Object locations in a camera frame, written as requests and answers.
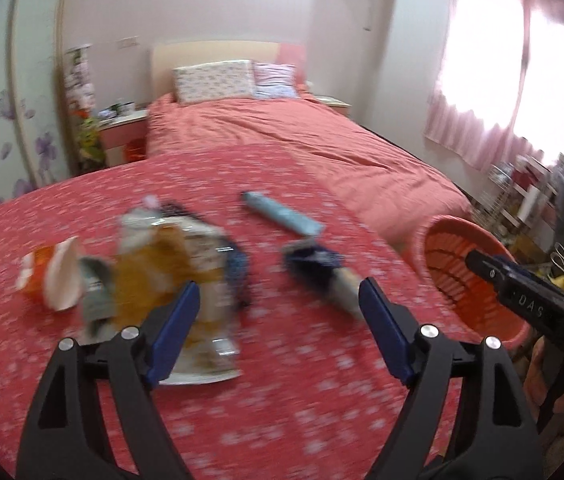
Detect pink headboard panel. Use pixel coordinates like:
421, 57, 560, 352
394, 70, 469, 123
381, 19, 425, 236
277, 44, 309, 86

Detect orange plastic basket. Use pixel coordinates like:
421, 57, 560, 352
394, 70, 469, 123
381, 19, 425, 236
412, 216, 533, 350

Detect coral bed duvet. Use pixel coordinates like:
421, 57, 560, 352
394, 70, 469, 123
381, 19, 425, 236
146, 91, 473, 253

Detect light blue squeezed tube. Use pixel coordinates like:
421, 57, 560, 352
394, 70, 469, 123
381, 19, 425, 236
241, 190, 325, 236

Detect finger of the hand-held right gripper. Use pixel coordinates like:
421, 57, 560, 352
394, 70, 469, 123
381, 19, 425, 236
464, 249, 515, 293

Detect wardrobe with purple flowers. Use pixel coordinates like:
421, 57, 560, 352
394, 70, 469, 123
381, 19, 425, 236
0, 0, 75, 221

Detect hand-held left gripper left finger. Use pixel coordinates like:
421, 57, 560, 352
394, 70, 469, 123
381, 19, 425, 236
16, 280, 203, 480

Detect red patterned box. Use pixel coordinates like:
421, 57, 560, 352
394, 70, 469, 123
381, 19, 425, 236
124, 139, 149, 163

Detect small dark blue wrapper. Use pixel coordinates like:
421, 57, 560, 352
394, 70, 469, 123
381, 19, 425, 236
224, 242, 253, 311

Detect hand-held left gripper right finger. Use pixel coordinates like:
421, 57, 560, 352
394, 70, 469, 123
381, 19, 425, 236
357, 277, 545, 480

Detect red floral blanket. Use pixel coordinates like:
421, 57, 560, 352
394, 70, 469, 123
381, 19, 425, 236
0, 142, 468, 480

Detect pink striped pillow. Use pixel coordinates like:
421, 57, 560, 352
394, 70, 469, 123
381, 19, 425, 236
253, 62, 299, 100

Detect cream headboard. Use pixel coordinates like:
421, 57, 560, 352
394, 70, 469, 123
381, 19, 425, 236
151, 42, 283, 106

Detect pink white nightstand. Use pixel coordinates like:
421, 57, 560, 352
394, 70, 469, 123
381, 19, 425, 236
98, 109, 151, 167

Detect grey crumpled wrapper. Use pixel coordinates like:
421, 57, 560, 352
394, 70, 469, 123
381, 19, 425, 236
79, 255, 118, 333

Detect cluttered wire rack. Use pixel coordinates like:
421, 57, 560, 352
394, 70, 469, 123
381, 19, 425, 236
487, 152, 564, 271

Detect dark blue and white wrapper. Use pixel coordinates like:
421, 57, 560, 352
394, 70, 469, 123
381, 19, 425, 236
282, 240, 365, 318

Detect crushed orange white paper cup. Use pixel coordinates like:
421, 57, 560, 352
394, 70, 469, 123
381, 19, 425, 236
16, 237, 85, 311

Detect tall tube of plush toys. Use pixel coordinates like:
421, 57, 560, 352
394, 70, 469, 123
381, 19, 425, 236
64, 46, 106, 168

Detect pink curtain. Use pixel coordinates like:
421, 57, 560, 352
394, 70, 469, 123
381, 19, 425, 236
424, 0, 564, 168

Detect small bedside table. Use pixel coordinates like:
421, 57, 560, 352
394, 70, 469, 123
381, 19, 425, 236
312, 95, 353, 118

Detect white floral pillow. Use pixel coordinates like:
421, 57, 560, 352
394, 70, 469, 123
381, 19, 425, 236
172, 60, 257, 106

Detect clear plastic snack bag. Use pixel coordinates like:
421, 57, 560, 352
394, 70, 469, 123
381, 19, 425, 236
114, 207, 243, 386

